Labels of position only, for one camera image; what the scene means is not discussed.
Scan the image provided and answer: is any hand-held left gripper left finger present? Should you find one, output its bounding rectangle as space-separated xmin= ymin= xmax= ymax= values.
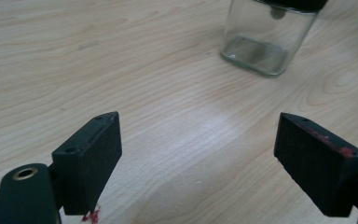
xmin=51 ymin=111 xmax=123 ymax=217

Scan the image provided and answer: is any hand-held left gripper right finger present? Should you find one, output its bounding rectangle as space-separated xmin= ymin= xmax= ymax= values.
xmin=273 ymin=112 xmax=358 ymax=217

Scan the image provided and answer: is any glass jar with black lid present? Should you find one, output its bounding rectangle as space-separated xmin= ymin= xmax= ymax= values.
xmin=219 ymin=0 xmax=329 ymax=77

